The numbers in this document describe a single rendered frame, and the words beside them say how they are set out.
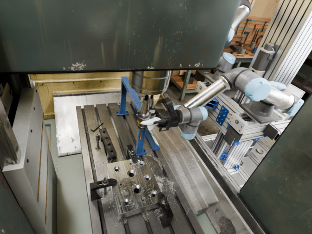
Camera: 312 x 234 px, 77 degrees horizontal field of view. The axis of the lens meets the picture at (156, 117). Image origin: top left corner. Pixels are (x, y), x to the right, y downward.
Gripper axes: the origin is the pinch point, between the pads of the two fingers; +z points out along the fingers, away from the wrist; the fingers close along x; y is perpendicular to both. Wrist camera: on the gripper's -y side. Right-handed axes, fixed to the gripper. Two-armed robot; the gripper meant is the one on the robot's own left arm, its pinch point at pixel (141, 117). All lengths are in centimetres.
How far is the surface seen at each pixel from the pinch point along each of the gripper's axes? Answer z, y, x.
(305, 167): -65, 6, -41
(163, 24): 3.0, -42.1, -12.5
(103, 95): 0, 49, 98
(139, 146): -8.0, 36.2, 14.7
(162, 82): -3.0, -21.5, -7.8
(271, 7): -364, -31, 263
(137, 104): -7.6, 11.0, 25.6
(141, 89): 4.1, -18.0, -5.9
